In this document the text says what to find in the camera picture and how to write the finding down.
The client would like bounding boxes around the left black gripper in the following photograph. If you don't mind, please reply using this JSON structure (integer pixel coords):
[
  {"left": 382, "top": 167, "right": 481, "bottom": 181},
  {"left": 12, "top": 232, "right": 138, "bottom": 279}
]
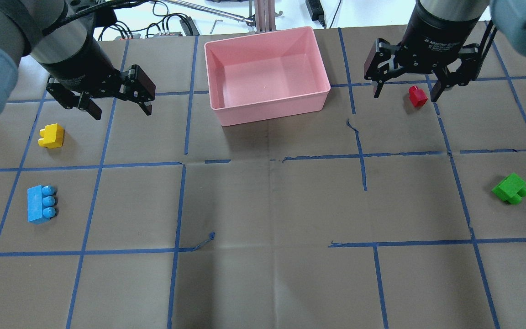
[{"left": 46, "top": 36, "right": 155, "bottom": 121}]

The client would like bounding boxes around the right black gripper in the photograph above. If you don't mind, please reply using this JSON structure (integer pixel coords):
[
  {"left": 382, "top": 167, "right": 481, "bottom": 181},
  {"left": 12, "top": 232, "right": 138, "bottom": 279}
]
[{"left": 364, "top": 13, "right": 482, "bottom": 102}]

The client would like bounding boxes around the red block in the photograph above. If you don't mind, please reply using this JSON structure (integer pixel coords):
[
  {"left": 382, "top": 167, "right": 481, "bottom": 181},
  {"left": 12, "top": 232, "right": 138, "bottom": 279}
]
[{"left": 408, "top": 85, "right": 429, "bottom": 108}]

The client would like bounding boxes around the yellow block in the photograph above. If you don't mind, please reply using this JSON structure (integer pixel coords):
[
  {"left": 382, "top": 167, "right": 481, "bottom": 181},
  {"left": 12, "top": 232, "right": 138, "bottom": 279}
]
[{"left": 37, "top": 123, "right": 65, "bottom": 149}]

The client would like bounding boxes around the blue block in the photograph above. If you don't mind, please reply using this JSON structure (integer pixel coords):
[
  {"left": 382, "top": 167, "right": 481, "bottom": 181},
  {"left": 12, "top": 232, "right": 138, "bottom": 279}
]
[{"left": 26, "top": 185, "right": 57, "bottom": 224}]

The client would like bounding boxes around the green block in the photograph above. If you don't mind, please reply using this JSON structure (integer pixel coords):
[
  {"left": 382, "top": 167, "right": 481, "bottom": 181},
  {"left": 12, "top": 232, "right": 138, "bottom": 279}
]
[{"left": 491, "top": 172, "right": 526, "bottom": 205}]

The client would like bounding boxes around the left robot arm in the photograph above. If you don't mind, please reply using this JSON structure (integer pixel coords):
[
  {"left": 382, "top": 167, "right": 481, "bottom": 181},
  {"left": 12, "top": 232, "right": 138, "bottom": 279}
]
[{"left": 0, "top": 0, "right": 155, "bottom": 120}]

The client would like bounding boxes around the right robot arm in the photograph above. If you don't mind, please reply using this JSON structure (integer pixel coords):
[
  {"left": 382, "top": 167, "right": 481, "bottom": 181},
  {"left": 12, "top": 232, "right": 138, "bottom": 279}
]
[{"left": 363, "top": 0, "right": 526, "bottom": 102}]

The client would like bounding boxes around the pink plastic box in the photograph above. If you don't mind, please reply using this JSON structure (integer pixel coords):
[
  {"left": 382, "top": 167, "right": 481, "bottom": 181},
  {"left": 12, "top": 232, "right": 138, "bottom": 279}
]
[{"left": 204, "top": 27, "right": 331, "bottom": 127}]

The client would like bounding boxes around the black power adapter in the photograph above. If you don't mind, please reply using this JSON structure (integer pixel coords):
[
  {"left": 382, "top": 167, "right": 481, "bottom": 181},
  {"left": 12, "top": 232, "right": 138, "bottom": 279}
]
[{"left": 305, "top": 0, "right": 326, "bottom": 28}]

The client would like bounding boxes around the brown paper mat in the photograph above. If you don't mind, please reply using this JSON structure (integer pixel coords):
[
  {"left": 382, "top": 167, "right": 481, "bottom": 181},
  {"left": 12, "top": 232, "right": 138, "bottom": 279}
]
[{"left": 0, "top": 26, "right": 526, "bottom": 329}]

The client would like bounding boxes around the aluminium frame post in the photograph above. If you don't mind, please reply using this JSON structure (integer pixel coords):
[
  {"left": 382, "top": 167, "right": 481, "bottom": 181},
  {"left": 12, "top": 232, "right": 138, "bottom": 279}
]
[{"left": 254, "top": 0, "right": 276, "bottom": 33}]

